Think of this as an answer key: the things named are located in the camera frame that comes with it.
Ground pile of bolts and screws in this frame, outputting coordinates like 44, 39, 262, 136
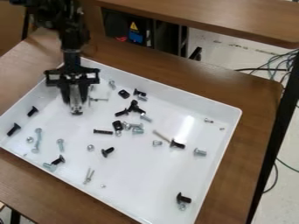
4, 80, 227, 212

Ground white tray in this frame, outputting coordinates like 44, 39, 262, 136
0, 56, 243, 224

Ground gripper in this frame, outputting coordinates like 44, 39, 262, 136
43, 48, 102, 116

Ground black computer case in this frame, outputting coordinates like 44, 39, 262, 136
100, 8, 191, 58

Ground wooden desk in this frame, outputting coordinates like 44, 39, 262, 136
93, 0, 299, 50

